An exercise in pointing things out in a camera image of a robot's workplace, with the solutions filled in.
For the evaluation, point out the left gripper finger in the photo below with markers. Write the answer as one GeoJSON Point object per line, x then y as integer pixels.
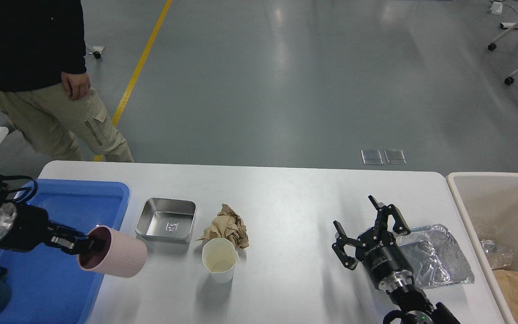
{"type": "Point", "coordinates": [78, 246]}
{"type": "Point", "coordinates": [65, 232]}

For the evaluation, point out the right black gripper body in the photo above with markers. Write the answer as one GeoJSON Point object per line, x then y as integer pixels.
{"type": "Point", "coordinates": [385, 264]}

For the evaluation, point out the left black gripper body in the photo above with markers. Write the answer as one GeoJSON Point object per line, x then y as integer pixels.
{"type": "Point", "coordinates": [22, 227]}

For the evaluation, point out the pink ribbed mug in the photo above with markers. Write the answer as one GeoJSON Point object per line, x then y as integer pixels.
{"type": "Point", "coordinates": [122, 256]}

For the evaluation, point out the square stainless steel tray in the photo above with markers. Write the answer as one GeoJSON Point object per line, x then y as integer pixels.
{"type": "Point", "coordinates": [167, 220]}

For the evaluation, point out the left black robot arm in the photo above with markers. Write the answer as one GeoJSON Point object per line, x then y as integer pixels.
{"type": "Point", "coordinates": [19, 189]}

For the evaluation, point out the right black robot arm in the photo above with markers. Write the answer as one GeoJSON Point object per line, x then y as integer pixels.
{"type": "Point", "coordinates": [414, 306]}

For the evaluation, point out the crumpled aluminium foil tray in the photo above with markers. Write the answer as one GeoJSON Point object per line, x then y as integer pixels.
{"type": "Point", "coordinates": [436, 257]}

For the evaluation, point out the blue plastic tray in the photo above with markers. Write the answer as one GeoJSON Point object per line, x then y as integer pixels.
{"type": "Point", "coordinates": [48, 286]}

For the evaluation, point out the right floor socket plate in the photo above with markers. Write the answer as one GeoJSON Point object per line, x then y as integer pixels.
{"type": "Point", "coordinates": [395, 157]}

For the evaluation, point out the floor socket plate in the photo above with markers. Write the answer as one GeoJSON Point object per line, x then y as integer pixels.
{"type": "Point", "coordinates": [395, 157]}
{"type": "Point", "coordinates": [372, 157]}

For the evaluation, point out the left floor socket plate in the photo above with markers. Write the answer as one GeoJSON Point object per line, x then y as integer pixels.
{"type": "Point", "coordinates": [372, 157]}

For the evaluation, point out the clear plastic wrap in bin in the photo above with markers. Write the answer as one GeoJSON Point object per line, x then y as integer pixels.
{"type": "Point", "coordinates": [498, 255]}

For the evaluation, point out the beige plastic waste bin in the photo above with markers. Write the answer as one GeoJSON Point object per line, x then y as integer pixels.
{"type": "Point", "coordinates": [488, 205]}

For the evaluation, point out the crumpled brown paper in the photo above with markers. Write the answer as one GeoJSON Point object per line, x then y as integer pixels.
{"type": "Point", "coordinates": [228, 225]}

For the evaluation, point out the white paper cup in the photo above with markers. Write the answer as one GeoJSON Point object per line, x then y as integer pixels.
{"type": "Point", "coordinates": [219, 257]}

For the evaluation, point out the person in beige trousers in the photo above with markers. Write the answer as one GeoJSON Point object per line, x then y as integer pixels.
{"type": "Point", "coordinates": [45, 89]}

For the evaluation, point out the grey office chair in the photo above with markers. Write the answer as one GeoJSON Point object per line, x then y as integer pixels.
{"type": "Point", "coordinates": [95, 51]}

